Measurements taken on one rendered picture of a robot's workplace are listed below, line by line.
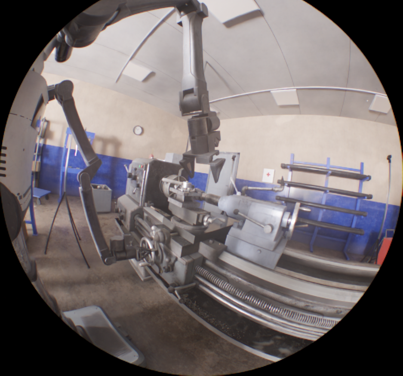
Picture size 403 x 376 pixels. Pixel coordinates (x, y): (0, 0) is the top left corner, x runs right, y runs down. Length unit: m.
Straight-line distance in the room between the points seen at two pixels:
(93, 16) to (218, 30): 2.28
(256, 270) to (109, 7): 0.98
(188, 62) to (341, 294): 1.09
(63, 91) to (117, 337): 1.25
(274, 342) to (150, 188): 1.63
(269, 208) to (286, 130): 3.58
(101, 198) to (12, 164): 3.06
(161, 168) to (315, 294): 1.56
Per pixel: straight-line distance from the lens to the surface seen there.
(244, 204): 0.87
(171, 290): 0.79
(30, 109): 0.40
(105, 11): 0.30
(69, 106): 0.68
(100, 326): 1.13
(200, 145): 0.41
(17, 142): 0.39
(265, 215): 0.82
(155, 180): 1.46
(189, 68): 0.43
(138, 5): 0.40
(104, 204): 3.43
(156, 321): 1.43
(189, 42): 0.48
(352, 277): 1.27
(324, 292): 0.81
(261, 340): 1.04
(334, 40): 2.67
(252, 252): 0.83
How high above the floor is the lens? 1.26
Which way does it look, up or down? level
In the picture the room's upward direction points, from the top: 10 degrees clockwise
